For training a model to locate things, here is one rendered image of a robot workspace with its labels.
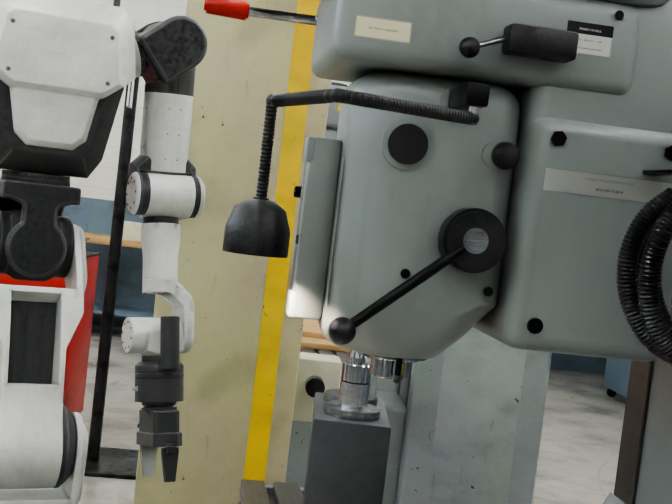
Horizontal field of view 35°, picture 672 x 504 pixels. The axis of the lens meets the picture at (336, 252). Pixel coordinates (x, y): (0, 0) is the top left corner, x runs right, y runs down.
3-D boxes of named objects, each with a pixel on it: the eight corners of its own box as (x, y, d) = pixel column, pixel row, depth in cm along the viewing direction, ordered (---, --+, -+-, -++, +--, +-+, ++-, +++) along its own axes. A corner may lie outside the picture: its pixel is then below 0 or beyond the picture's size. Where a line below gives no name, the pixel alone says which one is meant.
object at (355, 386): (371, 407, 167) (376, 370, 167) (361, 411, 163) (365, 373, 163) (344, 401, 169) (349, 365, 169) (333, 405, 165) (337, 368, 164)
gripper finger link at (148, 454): (157, 476, 196) (157, 442, 196) (140, 477, 194) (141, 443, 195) (154, 475, 197) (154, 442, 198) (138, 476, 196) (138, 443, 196)
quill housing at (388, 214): (327, 358, 114) (361, 62, 112) (307, 331, 134) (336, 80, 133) (496, 374, 117) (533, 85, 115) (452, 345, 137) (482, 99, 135)
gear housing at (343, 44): (332, 55, 110) (343, -41, 109) (308, 78, 134) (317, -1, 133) (635, 97, 114) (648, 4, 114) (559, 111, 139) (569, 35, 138)
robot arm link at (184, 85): (134, 92, 199) (139, 19, 198) (180, 97, 203) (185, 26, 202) (152, 91, 188) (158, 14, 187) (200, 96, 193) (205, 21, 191)
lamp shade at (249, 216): (213, 247, 117) (219, 192, 117) (273, 253, 121) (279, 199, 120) (234, 254, 111) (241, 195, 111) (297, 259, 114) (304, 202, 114)
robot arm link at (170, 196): (125, 280, 195) (126, 177, 197) (177, 281, 200) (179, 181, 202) (142, 276, 186) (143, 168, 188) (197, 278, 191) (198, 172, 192)
